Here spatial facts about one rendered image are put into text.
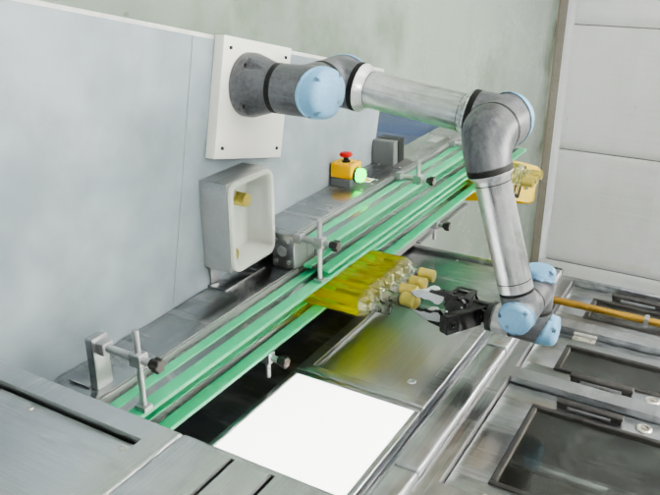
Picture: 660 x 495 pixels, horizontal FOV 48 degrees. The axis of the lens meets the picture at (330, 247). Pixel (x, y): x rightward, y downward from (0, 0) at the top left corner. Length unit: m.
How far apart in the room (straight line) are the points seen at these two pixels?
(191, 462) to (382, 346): 1.01
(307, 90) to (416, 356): 0.72
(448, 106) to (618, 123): 6.08
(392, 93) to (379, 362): 0.66
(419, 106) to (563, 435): 0.80
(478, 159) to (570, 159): 6.37
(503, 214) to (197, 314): 0.71
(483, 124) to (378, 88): 0.31
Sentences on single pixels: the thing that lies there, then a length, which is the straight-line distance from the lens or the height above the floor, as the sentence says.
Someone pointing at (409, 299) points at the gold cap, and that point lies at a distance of 1.89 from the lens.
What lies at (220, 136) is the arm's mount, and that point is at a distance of 1.76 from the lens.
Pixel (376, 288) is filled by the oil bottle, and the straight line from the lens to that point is 1.92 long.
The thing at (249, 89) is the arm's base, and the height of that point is 0.83.
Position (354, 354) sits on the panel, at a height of 1.07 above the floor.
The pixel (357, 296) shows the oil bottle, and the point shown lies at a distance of 1.87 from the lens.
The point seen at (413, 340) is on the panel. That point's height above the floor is 1.17.
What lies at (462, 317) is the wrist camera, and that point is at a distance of 1.81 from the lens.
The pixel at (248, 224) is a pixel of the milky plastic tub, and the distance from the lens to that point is 1.92.
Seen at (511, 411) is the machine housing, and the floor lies 1.48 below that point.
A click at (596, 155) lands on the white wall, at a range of 7.84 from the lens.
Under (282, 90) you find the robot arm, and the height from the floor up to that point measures 0.91.
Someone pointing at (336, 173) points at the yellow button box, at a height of 0.78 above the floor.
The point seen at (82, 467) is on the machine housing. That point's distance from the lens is 1.08.
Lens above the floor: 1.85
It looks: 28 degrees down
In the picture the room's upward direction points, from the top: 103 degrees clockwise
